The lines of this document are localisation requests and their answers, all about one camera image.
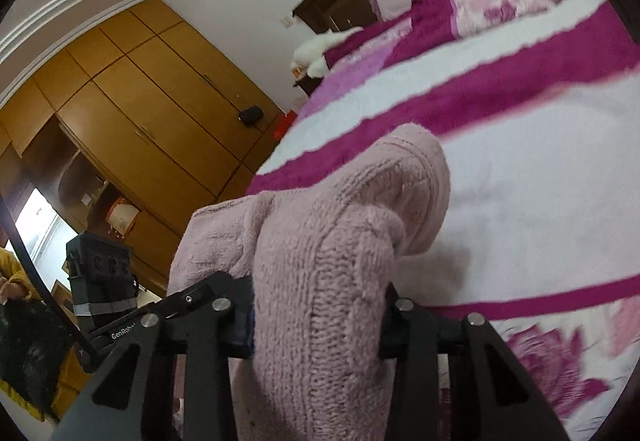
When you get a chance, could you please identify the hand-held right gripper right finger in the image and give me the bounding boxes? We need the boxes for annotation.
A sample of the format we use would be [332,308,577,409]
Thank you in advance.
[378,283,571,441]

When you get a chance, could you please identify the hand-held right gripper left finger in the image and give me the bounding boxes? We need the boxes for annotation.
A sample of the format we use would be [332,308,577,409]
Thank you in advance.
[50,297,257,441]

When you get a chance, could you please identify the pink knitted sweater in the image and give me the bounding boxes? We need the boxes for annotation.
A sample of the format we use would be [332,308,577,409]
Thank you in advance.
[167,122,452,441]

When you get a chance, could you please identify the orange and white container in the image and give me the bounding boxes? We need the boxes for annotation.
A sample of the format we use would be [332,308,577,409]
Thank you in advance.
[106,198,141,238]

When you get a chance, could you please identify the black fluffy cloth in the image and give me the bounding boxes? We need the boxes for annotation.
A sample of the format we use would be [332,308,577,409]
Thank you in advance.
[0,298,75,411]

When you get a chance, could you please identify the floral pink bed sheet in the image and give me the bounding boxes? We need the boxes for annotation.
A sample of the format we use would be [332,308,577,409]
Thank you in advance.
[432,293,628,441]

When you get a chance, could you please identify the tall wooden wardrobe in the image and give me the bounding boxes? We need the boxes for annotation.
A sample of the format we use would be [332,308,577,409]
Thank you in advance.
[0,0,284,304]

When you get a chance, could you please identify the red bag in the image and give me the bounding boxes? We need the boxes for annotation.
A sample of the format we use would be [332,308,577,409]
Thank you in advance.
[272,113,297,140]

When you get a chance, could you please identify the magenta white striped blanket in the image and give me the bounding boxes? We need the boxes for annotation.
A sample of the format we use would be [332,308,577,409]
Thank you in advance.
[244,0,640,322]

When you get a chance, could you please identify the dark wooden nightstand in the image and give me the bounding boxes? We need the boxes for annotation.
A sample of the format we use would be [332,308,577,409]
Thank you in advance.
[291,70,322,98]

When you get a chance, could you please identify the white plush toy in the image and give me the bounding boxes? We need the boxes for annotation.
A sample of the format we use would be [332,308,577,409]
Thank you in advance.
[291,26,364,78]

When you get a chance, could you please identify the black cable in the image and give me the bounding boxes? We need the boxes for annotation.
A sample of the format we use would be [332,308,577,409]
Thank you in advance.
[0,194,99,363]

